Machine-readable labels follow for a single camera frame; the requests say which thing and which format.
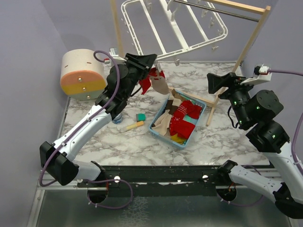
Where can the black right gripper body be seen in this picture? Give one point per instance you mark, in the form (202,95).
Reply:
(236,92)

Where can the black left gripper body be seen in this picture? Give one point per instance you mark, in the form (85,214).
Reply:
(135,73)

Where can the red santa sock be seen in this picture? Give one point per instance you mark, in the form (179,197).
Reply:
(145,85)

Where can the red beige reindeer sock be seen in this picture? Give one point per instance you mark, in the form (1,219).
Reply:
(158,81)

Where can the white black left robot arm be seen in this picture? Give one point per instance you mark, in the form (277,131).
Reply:
(58,158)

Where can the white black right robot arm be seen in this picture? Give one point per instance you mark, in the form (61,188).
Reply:
(256,116)

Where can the white plastic clip hanger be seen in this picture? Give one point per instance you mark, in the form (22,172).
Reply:
(171,29)

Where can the green grey eraser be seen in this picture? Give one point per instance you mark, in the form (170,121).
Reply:
(140,117)

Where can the yellow highlighter pen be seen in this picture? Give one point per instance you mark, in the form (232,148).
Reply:
(133,126)

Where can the pastel round drawer box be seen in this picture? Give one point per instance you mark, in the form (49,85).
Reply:
(82,76)

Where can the red snowflake sock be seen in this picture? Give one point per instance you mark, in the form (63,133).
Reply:
(177,123)

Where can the cream ribbed sock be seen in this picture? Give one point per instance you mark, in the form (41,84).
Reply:
(161,125)

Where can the yellow sock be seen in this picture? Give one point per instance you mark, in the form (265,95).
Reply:
(177,139)

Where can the blue perforated plastic basket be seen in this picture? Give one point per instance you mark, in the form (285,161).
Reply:
(161,111)

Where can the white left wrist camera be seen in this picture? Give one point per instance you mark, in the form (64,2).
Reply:
(114,53)

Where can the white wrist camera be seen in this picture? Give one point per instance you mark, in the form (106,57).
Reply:
(262,75)
(114,53)

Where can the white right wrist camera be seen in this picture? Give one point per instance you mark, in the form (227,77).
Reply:
(262,75)

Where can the black mounting rail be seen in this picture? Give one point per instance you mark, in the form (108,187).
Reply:
(154,181)

